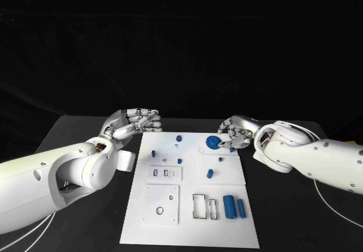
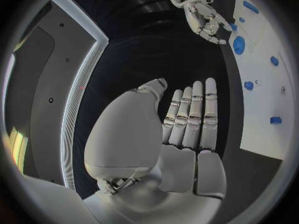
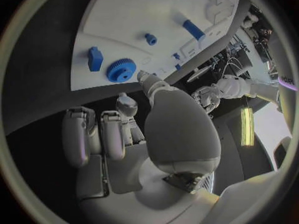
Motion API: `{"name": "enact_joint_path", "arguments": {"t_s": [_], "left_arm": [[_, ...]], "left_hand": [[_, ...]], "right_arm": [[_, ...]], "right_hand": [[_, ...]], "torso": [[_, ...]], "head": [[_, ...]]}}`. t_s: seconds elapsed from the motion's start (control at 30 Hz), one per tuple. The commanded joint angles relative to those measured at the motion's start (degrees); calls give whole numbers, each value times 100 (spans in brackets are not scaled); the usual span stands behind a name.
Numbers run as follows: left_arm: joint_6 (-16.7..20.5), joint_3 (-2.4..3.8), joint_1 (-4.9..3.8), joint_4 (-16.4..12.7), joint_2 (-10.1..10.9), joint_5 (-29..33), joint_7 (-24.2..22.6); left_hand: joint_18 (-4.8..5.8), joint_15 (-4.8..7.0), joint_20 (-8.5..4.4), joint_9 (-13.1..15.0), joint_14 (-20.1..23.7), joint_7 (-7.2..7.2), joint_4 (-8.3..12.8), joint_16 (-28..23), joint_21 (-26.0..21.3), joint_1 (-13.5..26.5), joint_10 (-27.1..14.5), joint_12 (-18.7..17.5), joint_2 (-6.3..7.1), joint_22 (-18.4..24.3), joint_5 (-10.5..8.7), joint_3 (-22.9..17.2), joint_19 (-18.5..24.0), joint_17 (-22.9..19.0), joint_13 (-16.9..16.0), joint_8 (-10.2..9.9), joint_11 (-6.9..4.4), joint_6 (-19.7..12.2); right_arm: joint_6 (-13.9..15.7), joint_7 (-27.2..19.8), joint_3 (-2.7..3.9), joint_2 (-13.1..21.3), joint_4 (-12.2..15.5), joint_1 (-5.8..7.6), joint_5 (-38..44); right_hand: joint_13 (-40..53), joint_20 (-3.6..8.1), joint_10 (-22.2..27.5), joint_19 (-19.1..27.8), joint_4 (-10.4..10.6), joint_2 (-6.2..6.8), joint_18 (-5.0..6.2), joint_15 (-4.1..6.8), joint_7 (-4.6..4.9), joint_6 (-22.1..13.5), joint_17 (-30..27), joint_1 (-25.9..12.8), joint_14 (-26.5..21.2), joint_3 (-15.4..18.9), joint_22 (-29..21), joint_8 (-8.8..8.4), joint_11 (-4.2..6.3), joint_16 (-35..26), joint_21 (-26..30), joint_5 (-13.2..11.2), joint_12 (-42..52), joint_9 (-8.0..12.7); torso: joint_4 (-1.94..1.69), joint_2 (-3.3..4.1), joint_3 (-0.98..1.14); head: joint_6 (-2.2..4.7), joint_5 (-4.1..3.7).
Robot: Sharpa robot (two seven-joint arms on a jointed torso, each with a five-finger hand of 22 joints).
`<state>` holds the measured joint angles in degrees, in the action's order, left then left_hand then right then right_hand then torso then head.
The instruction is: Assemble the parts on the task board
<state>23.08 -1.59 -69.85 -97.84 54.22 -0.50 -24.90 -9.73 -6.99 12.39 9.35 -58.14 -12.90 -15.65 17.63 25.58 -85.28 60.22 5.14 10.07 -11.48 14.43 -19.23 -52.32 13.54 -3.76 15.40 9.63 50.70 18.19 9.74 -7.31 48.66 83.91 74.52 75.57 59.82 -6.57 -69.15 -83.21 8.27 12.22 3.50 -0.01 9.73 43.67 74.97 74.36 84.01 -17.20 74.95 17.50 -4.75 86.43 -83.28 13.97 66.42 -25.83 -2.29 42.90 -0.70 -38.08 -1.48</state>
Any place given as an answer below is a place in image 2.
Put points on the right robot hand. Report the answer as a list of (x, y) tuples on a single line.
[(201, 16)]

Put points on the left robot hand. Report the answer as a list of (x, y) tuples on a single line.
[(126, 134)]

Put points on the white task board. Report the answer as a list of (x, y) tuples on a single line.
[(264, 82)]

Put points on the blue plug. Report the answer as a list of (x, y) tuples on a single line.
[(234, 27)]

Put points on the small blue peg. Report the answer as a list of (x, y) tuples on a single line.
[(241, 19)]

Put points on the blue gear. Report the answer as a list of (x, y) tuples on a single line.
[(239, 45)]

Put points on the blue long cylinder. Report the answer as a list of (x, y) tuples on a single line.
[(250, 7)]

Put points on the blue round peg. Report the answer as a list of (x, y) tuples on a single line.
[(248, 85)]

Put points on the blue short cylinder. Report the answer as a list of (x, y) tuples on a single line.
[(274, 61)]

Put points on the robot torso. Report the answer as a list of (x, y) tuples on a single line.
[(44, 97)]

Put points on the blue block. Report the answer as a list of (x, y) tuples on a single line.
[(276, 120)]

